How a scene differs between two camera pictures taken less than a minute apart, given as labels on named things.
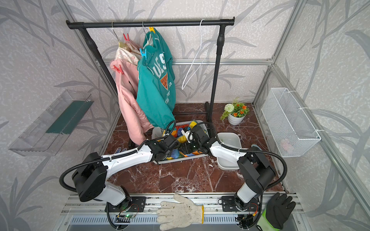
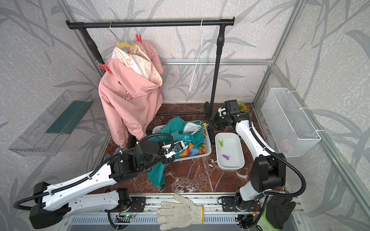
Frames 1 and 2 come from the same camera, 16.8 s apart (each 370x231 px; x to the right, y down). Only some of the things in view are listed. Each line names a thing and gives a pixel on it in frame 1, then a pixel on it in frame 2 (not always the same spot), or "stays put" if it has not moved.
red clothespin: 128,38 to 139,39
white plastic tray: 232,139 stays put
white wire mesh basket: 291,129 stays put
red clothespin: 120,70 to 105,67
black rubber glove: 278,209 stays put
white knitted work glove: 174,215 stays put
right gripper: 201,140 to 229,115
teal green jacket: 156,85 to 170,131
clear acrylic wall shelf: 43,134 stays put
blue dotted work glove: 119,150 stays put
